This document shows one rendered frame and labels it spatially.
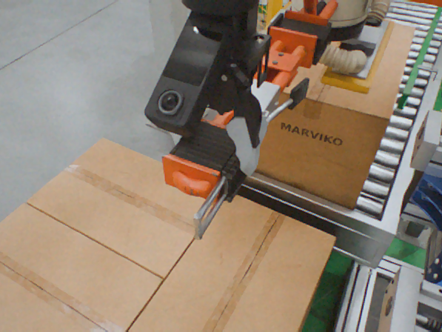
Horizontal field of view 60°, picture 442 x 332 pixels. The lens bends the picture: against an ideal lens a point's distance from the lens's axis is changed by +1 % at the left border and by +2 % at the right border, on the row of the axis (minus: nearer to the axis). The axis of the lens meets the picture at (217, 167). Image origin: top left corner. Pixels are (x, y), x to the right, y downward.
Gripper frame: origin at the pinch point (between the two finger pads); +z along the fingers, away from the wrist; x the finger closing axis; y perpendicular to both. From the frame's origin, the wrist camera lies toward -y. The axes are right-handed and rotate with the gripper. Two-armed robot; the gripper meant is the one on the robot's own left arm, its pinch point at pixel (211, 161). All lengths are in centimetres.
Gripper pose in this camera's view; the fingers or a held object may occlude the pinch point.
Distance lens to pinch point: 46.4
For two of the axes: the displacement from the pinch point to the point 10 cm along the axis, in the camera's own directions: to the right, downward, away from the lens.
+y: 4.6, -6.3, 6.3
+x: -8.9, -3.3, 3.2
